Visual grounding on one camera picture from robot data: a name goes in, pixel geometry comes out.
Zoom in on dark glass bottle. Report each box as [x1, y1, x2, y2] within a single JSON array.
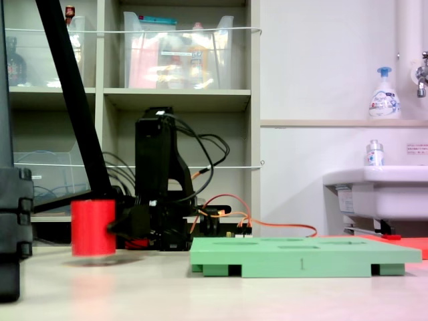
[[5, 35, 28, 88]]

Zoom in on white sink label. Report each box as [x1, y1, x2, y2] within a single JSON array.
[[335, 185, 355, 215]]

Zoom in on chrome wall faucet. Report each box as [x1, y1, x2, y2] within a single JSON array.
[[410, 51, 428, 99]]

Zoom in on black cable with white tag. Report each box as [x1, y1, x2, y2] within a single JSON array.
[[160, 112, 231, 205]]

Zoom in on beige shelf unit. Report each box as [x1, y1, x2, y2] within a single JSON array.
[[0, 0, 262, 249]]

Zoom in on looped black gripper cable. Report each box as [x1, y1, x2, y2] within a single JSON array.
[[101, 151, 136, 199]]

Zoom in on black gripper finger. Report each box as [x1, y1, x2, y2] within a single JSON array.
[[106, 207, 134, 235]]

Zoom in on white shelf guard wire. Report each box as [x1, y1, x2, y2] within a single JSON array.
[[4, 27, 263, 35], [13, 160, 265, 169]]

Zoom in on small clear sanitizer bottle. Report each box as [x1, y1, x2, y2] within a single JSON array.
[[364, 139, 386, 167]]

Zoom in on red cylinder block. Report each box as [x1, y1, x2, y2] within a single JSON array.
[[70, 199, 118, 257]]

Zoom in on white ceramic sink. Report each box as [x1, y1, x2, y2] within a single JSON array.
[[322, 165, 428, 222]]

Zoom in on clear bin with blue cables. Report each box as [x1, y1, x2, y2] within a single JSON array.
[[13, 138, 93, 217]]

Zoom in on large clear plastic bin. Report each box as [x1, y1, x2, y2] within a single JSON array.
[[122, 11, 235, 90]]

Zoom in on pink package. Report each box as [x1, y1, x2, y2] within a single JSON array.
[[128, 35, 160, 90]]

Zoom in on small circuit board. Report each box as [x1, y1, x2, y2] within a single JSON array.
[[225, 223, 253, 239]]

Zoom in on clear bin with dark bottle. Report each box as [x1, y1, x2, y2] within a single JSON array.
[[4, 14, 86, 89]]

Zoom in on green shape sorter board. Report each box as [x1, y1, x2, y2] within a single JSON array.
[[189, 236, 423, 279]]

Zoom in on yellow bottle with pink cap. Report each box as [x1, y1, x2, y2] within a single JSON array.
[[186, 21, 211, 90]]

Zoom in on long orange wire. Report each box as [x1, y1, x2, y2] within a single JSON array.
[[190, 169, 318, 239]]

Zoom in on white foam soap pump bottle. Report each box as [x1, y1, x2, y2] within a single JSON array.
[[368, 66, 403, 120]]

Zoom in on teal labelled packet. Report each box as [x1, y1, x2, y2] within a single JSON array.
[[138, 14, 178, 27]]

